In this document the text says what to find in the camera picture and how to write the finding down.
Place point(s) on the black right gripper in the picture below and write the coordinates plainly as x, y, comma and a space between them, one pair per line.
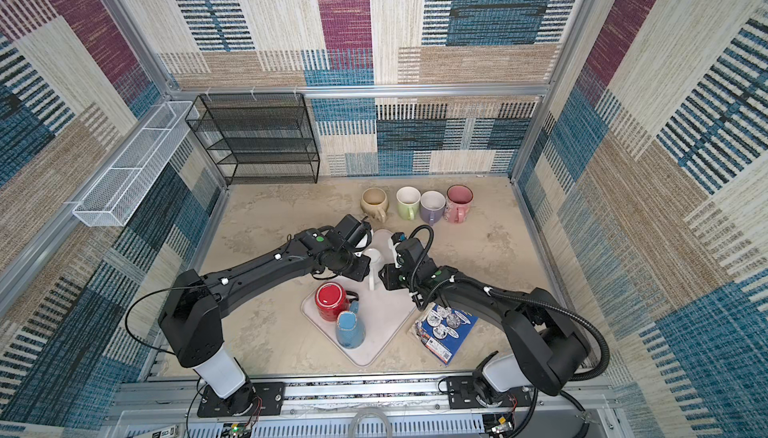
389, 281

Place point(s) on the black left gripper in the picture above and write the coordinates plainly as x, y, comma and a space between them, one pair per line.
363, 270

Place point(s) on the white mug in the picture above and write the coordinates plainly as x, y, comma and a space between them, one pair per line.
377, 262

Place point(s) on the beige speckled ceramic mug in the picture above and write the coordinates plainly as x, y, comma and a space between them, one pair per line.
375, 203

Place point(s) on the light green mug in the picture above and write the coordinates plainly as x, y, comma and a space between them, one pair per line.
408, 202

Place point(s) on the lavender purple mug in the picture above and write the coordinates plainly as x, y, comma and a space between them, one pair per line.
432, 206

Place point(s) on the pink cartoon mug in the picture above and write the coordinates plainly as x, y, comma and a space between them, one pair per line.
458, 202

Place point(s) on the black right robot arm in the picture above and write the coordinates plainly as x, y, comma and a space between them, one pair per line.
551, 345

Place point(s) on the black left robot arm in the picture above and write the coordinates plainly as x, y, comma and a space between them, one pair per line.
191, 317

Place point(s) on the red mug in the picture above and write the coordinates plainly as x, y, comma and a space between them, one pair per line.
332, 298

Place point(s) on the light blue mug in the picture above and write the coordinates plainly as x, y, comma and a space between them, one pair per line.
350, 329

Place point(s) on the blue snack package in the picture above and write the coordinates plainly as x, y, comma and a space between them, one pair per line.
442, 331

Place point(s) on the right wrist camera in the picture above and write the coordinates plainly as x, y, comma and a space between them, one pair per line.
396, 239

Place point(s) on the black wire mesh shelf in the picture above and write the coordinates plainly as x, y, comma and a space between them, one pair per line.
257, 138

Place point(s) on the white wire mesh basket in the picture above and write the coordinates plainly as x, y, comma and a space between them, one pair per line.
113, 199

